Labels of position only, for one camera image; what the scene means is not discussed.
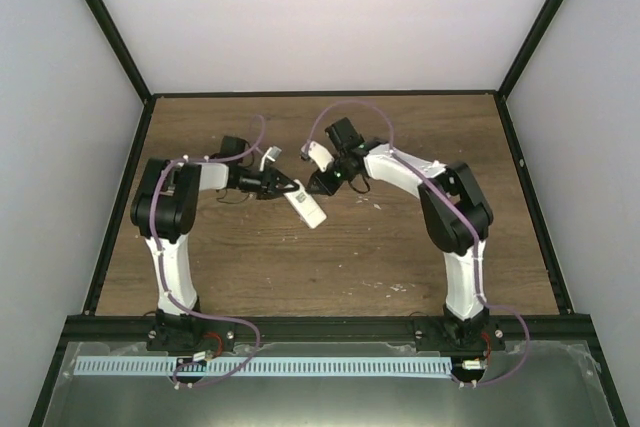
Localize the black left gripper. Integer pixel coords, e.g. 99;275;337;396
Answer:
237;166;298;200

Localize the white remote control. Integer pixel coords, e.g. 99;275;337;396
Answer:
285;181;327;229

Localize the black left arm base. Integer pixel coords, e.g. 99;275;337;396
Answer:
145;310;260;354

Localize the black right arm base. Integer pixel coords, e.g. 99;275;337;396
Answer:
411;315;505;355

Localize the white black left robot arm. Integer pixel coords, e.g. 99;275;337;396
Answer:
130;136;301;351

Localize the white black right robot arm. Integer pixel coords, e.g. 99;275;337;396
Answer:
301;118;494;350

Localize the metal front plate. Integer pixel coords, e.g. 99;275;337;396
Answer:
43;341;614;426

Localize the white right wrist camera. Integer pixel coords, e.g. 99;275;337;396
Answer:
300;140;334;172

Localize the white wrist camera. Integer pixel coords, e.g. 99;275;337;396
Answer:
300;140;334;172
259;146;282;172

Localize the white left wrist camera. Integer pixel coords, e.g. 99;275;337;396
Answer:
259;146;282;172

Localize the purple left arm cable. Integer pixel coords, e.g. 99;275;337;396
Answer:
149;114;261;391

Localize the light blue slotted cable duct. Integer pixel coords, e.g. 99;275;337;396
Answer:
73;356;452;378

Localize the black table frame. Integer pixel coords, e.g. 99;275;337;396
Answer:
27;0;631;427

